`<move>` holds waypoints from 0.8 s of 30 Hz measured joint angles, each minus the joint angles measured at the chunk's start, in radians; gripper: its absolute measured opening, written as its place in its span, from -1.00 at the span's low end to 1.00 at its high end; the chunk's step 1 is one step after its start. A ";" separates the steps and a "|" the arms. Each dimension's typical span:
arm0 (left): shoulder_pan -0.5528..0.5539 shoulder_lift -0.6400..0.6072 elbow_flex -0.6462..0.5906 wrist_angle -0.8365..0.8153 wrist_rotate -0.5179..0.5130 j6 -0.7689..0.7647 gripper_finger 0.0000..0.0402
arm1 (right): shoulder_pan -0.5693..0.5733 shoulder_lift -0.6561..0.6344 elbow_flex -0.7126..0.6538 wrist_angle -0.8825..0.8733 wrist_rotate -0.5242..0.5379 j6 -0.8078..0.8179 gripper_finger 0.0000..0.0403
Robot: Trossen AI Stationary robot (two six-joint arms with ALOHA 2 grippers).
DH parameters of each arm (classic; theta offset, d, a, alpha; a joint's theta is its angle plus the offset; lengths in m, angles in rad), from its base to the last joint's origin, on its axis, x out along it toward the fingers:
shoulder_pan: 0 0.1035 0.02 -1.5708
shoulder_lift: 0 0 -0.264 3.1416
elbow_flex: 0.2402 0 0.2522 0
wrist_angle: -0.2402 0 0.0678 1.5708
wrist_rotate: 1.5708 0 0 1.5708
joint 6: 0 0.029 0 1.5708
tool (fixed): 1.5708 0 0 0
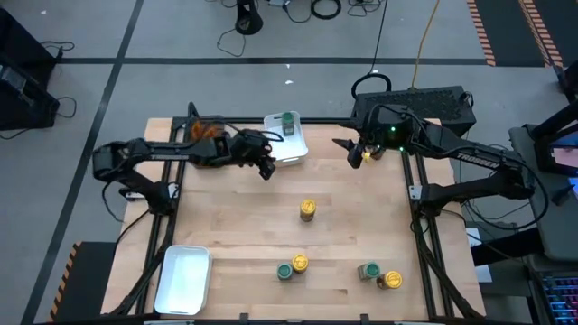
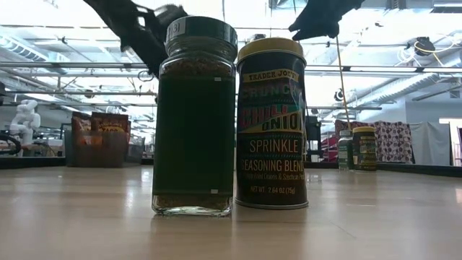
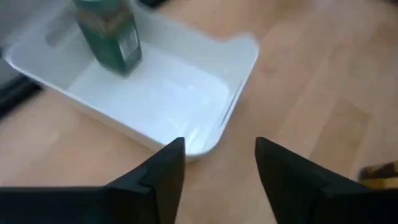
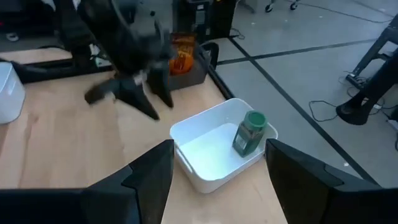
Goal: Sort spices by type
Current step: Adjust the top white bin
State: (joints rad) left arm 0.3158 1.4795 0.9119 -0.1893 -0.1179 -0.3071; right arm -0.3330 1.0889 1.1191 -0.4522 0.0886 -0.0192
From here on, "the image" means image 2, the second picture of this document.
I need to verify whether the silver ventilation duct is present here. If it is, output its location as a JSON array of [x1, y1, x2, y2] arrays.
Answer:
[[355, 53, 462, 109]]

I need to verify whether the green lid spice jar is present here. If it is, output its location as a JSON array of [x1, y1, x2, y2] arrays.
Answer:
[[151, 16, 239, 217], [338, 129, 354, 171]]

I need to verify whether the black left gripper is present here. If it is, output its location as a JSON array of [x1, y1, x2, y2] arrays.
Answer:
[[118, 4, 188, 79]]

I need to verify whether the black hose loop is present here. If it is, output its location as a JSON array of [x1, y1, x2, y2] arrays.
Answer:
[[0, 131, 23, 157]]

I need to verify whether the grey cloth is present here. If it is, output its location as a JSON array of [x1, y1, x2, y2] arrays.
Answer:
[[409, 121, 452, 166]]

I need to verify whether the long ceiling light rail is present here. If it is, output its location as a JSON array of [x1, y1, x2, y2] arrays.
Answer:
[[0, 61, 462, 74]]

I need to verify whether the white robot figure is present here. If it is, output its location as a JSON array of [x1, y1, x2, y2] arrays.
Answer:
[[9, 99, 42, 146]]

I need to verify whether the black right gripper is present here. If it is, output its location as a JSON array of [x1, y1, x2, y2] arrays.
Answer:
[[288, 0, 365, 41]]

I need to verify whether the yellow lid seasoning can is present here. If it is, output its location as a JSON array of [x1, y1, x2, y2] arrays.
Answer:
[[235, 37, 310, 210], [352, 126, 379, 172]]

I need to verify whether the patterned cloth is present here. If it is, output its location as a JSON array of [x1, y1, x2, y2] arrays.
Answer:
[[334, 120, 415, 164]]

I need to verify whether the black hanging cable loop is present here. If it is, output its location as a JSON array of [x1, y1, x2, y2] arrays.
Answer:
[[136, 69, 155, 83]]

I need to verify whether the grey plastic bin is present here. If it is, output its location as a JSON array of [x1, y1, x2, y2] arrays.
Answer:
[[64, 129, 144, 168]]

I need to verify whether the red cloth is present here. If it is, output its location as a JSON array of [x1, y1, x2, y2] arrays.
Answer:
[[321, 135, 339, 162]]

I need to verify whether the black standing display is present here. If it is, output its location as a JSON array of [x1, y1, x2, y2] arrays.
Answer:
[[305, 115, 322, 163]]

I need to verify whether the brown orange seasoning packet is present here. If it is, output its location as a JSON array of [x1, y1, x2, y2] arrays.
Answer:
[[90, 111, 131, 145], [71, 110, 93, 145]]

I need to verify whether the yellow power cable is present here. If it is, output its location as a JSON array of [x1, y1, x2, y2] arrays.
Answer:
[[335, 35, 352, 129]]

